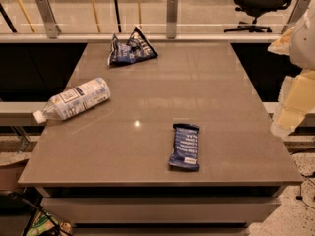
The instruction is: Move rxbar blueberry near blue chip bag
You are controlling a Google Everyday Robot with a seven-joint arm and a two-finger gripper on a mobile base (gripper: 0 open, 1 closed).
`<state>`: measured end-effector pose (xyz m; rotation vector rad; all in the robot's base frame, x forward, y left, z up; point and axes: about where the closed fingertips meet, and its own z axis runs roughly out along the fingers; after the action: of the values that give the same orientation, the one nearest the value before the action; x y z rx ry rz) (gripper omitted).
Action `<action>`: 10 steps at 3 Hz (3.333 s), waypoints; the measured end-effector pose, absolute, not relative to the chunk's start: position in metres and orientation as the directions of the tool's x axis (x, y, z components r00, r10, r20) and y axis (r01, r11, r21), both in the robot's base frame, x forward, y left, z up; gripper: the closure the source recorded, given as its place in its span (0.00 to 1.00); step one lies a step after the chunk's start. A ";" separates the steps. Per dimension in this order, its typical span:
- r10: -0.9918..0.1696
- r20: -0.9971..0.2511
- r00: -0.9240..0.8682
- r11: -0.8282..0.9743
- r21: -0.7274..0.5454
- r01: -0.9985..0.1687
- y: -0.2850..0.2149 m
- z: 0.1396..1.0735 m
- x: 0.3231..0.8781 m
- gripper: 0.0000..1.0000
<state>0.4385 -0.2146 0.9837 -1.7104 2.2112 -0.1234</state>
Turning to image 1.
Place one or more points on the blue rxbar blueberry bar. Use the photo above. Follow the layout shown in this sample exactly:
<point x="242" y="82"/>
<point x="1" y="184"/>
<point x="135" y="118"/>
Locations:
<point x="185" y="147"/>

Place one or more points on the clear plastic water bottle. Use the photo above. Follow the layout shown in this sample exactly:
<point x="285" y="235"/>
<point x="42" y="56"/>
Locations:
<point x="74" y="101"/>

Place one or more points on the blue chip bag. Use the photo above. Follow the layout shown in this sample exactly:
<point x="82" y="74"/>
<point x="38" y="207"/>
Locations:
<point x="136" y="49"/>

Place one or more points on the black office chair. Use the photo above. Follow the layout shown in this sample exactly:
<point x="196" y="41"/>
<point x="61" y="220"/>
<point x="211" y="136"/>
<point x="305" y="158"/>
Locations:
<point x="255" y="9"/>

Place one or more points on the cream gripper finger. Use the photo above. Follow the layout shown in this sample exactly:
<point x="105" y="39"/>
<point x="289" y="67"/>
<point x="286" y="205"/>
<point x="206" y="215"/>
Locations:
<point x="282" y="45"/>
<point x="296" y="99"/>

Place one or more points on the green snack package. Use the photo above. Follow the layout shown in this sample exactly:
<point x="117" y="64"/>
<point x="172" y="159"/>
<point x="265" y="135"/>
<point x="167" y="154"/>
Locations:
<point x="45" y="224"/>

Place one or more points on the glass railing with metal posts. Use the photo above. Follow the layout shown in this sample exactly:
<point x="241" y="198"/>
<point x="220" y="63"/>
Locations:
<point x="88" y="19"/>

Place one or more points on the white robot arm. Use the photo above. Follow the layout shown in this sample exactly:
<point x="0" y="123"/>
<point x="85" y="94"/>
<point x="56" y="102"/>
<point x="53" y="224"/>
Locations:
<point x="302" y="46"/>

